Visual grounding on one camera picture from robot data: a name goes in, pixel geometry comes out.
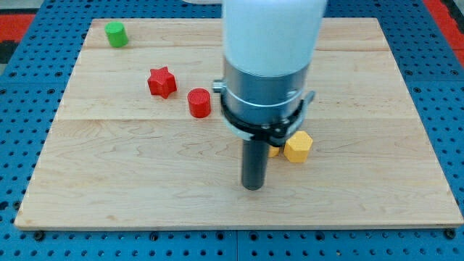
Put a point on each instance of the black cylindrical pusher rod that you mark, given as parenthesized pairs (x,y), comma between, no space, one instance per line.
(254,164)

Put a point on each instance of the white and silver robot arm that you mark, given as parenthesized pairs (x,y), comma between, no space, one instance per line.
(268,47)

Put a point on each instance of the light wooden board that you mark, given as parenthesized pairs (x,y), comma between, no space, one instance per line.
(119,159)

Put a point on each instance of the small yellow block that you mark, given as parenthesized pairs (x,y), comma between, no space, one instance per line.
(274,151)

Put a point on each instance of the red cylinder block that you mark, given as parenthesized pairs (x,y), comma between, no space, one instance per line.
(199,102)

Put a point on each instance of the yellow hexagon block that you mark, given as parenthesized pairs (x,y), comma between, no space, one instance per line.
(297,148)

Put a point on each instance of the red star block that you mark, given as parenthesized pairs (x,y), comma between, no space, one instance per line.
(161,82)

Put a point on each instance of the green cylinder block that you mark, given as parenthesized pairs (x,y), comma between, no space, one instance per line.
(116,34)

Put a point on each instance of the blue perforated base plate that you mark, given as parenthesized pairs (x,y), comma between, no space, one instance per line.
(34,81)

